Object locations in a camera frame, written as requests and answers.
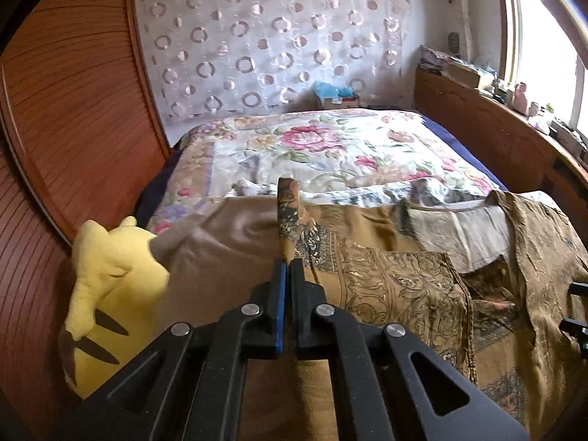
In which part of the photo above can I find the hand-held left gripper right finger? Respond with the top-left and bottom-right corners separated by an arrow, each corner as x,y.
291,258 -> 530,441

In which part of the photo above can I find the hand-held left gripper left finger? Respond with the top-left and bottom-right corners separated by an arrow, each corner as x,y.
55,259 -> 287,441

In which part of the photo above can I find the gold patterned garment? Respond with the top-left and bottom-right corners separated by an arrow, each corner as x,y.
248,177 -> 588,441

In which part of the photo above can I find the beige garment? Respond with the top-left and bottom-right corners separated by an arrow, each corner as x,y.
151,195 -> 286,336

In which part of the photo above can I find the blue floral bedsheet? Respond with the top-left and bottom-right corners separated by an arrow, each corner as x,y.
230,177 -> 570,221

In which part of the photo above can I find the pink floral quilt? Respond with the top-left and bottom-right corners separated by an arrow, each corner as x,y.
147,109 -> 506,236

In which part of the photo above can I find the yellow plush toy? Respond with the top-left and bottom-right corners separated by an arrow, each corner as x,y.
62,216 -> 172,399

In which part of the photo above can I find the wooden cabinet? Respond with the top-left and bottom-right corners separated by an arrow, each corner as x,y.
413,67 -> 588,209

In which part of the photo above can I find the pink kettle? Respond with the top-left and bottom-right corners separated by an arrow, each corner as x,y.
513,82 -> 530,115

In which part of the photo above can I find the navy blue sheet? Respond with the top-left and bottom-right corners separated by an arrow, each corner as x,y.
420,114 -> 508,191

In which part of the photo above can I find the cardboard box with blue bag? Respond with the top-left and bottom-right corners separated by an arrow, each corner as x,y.
313,81 -> 360,110

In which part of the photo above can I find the flat cardboard box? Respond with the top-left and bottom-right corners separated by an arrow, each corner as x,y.
445,57 -> 496,92

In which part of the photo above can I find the window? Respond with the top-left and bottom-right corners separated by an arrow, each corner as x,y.
498,0 -> 588,135

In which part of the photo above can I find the stack of books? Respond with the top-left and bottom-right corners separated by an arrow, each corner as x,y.
419,45 -> 450,75

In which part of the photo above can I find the wooden wardrobe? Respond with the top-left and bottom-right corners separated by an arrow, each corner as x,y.
0,0 -> 174,437

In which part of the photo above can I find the sheer circle-patterned wall curtain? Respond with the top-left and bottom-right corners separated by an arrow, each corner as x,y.
133,0 -> 414,122

